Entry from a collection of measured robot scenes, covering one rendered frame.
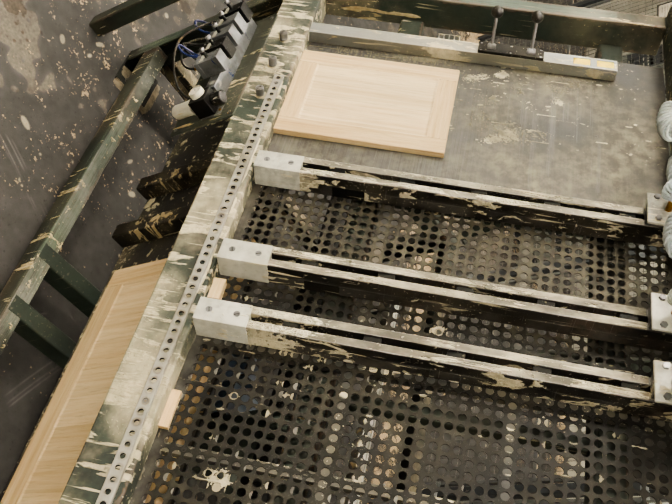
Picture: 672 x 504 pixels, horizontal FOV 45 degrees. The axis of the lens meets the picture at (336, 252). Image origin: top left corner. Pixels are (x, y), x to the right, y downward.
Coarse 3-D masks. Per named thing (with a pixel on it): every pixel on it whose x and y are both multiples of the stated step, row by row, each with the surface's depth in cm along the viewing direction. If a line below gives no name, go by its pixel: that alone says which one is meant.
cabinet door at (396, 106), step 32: (320, 64) 247; (352, 64) 247; (384, 64) 247; (288, 96) 237; (320, 96) 238; (352, 96) 238; (384, 96) 238; (416, 96) 238; (448, 96) 237; (288, 128) 228; (320, 128) 228; (352, 128) 228; (384, 128) 229; (416, 128) 229; (448, 128) 228
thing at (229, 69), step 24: (216, 24) 242; (240, 24) 246; (264, 24) 257; (216, 48) 238; (240, 48) 248; (216, 72) 237; (240, 72) 242; (192, 96) 228; (216, 96) 227; (240, 96) 232; (192, 120) 238; (216, 120) 229
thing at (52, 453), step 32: (128, 288) 243; (96, 320) 240; (128, 320) 231; (96, 352) 229; (64, 384) 226; (96, 384) 219; (64, 416) 217; (96, 416) 209; (32, 448) 214; (64, 448) 207; (32, 480) 205; (64, 480) 199
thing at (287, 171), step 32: (256, 160) 212; (288, 160) 212; (320, 160) 212; (320, 192) 214; (352, 192) 211; (384, 192) 209; (416, 192) 206; (448, 192) 205; (480, 192) 206; (512, 192) 205; (544, 224) 205; (576, 224) 203; (608, 224) 200; (640, 224) 198
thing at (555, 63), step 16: (320, 32) 254; (336, 32) 254; (352, 32) 254; (368, 32) 254; (384, 32) 254; (368, 48) 254; (384, 48) 253; (400, 48) 252; (416, 48) 250; (432, 48) 249; (448, 48) 248; (464, 48) 248; (496, 64) 249; (512, 64) 247; (528, 64) 246; (544, 64) 245; (560, 64) 244; (576, 64) 243; (592, 64) 243; (608, 80) 244
